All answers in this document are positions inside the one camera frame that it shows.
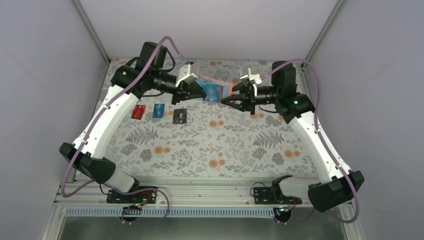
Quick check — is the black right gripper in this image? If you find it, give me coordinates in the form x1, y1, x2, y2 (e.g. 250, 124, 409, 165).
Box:
220, 82, 280, 115

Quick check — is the blue credit card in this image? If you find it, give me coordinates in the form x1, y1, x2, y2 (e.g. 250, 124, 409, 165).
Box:
152, 103, 165, 119
202, 82, 222, 103

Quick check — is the black VIP card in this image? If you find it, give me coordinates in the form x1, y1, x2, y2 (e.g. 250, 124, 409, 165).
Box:
173, 108, 187, 124
172, 109, 184, 124

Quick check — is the red VIP card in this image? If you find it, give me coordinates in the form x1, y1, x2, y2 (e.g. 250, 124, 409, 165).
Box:
131, 104, 146, 120

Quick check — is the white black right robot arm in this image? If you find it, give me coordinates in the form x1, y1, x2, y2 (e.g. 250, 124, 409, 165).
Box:
221, 59, 365, 213

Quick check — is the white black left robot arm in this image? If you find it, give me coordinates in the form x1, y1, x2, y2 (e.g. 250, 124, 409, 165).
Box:
59, 41, 206, 203

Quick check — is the floral patterned table mat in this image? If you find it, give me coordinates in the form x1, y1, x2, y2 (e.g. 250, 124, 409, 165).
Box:
94, 57, 314, 178

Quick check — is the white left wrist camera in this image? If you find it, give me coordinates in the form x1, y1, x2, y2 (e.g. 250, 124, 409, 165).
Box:
175, 62, 199, 87

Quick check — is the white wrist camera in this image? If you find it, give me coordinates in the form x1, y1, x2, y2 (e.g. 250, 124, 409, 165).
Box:
175, 62, 199, 87
239, 67, 263, 86

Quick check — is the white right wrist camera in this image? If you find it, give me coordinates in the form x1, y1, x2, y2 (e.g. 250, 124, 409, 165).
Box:
239, 67, 263, 86

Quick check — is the aluminium mounting rail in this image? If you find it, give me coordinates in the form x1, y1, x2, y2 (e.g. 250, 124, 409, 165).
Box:
54, 177, 353, 209

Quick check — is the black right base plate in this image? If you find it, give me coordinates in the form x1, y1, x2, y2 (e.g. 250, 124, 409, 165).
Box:
251, 186, 303, 205

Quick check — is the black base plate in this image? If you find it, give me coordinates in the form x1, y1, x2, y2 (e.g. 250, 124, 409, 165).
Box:
106, 186, 158, 205
251, 186, 303, 205

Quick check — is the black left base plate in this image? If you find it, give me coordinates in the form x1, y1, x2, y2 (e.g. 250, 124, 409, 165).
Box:
106, 186, 158, 205

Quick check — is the grey slotted cable duct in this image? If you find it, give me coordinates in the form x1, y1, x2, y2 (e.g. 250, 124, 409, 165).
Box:
64, 206, 275, 219

